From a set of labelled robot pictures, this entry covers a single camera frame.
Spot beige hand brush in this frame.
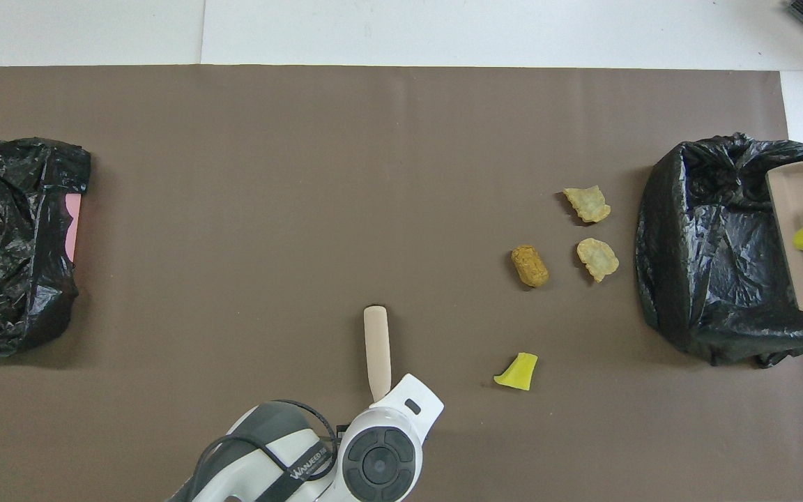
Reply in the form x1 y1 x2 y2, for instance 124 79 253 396
363 305 392 404

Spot brown cork cylinder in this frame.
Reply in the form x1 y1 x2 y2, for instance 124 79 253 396
511 245 550 288

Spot beige sponge piece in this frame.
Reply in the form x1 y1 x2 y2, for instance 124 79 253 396
563 185 612 224
576 238 620 283

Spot pink bin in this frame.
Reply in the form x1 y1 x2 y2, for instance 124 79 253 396
65 193 82 262

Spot brown table mat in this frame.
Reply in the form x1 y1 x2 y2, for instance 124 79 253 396
0 66 803 502

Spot yellow wedge sponge piece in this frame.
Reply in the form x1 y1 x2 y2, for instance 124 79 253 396
493 352 539 391

